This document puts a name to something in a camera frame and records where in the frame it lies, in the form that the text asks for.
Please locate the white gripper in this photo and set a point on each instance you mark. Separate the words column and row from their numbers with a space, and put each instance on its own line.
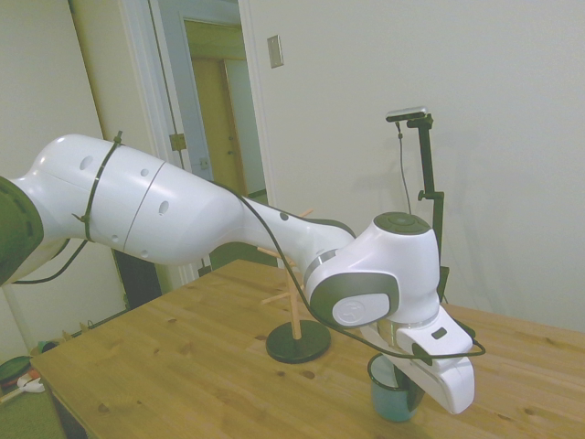
column 452, row 384

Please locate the teal enamel mug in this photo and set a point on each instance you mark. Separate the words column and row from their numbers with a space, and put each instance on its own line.
column 388, row 404

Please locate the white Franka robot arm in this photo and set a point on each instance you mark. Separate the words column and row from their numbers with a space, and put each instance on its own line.
column 183, row 215

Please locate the wooden mug tree black base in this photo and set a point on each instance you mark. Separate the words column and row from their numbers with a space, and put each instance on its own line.
column 297, row 348

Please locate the black box on floor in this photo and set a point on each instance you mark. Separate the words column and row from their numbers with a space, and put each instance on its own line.
column 137, row 283

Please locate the brass door hinge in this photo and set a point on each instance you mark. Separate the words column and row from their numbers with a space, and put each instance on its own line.
column 177, row 142

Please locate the black zip tie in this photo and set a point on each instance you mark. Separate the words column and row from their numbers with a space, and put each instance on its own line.
column 98, row 183

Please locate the white floor object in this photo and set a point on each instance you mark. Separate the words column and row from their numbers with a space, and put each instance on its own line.
column 33, row 385

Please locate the green bowl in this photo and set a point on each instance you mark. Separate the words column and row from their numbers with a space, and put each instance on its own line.
column 13, row 371

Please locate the pale blue open door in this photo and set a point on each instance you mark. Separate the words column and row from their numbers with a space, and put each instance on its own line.
column 173, row 68

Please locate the wooden stick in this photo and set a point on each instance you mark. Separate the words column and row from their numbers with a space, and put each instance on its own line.
column 11, row 396

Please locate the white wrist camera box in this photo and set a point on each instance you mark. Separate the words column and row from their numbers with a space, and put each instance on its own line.
column 452, row 343

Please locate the black camera stand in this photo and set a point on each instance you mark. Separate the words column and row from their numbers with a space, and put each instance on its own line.
column 429, row 174

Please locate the grey exterior camera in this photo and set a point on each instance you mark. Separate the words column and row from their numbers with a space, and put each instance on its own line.
column 407, row 114

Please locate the metal wall switch plate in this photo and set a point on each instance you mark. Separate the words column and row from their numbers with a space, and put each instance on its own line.
column 275, row 51

